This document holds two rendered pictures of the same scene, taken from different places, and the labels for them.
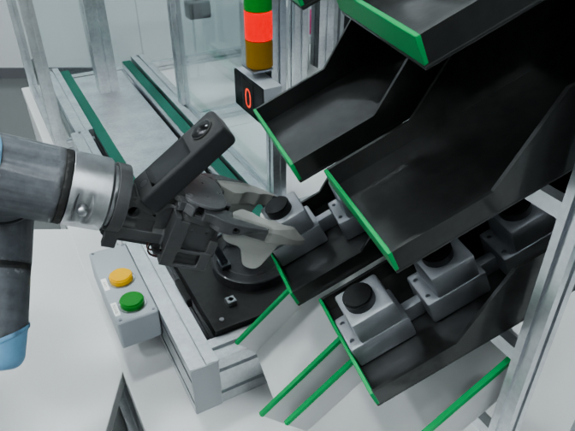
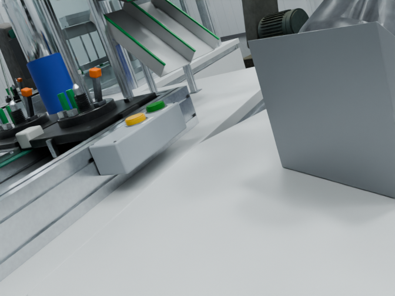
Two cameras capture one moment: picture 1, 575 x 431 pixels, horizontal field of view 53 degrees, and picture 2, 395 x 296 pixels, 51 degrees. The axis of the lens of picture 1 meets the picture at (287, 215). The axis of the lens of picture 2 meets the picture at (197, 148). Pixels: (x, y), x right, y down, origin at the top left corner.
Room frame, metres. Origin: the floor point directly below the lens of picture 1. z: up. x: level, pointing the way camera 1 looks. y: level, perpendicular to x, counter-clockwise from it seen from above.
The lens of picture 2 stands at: (1.03, 1.05, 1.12)
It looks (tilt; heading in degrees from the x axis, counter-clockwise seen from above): 18 degrees down; 244
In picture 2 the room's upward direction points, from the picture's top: 19 degrees counter-clockwise
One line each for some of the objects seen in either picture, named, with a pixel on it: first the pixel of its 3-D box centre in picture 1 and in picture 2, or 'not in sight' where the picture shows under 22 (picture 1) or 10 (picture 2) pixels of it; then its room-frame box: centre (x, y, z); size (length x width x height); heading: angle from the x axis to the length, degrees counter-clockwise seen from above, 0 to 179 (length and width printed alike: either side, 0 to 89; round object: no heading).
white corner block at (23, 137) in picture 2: not in sight; (31, 137); (0.93, 0.02, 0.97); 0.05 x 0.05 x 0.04; 28
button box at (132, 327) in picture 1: (124, 292); (141, 135); (0.77, 0.29, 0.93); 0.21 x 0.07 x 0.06; 28
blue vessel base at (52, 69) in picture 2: not in sight; (55, 86); (0.65, -0.92, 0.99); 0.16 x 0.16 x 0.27
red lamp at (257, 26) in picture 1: (258, 24); not in sight; (1.02, 0.05, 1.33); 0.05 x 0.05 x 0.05
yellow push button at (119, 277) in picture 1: (121, 279); (136, 121); (0.77, 0.29, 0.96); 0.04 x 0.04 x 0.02
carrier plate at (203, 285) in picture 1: (251, 269); (90, 120); (0.80, 0.06, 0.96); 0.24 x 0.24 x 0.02; 28
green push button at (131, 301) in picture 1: (132, 303); (156, 108); (0.71, 0.26, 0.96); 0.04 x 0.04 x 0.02
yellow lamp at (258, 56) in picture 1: (259, 51); not in sight; (1.02, 0.05, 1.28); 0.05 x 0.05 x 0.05
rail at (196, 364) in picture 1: (130, 233); (52, 194); (0.97, 0.33, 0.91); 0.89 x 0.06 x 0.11; 28
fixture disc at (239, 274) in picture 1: (251, 261); (86, 112); (0.80, 0.06, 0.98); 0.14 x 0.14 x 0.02
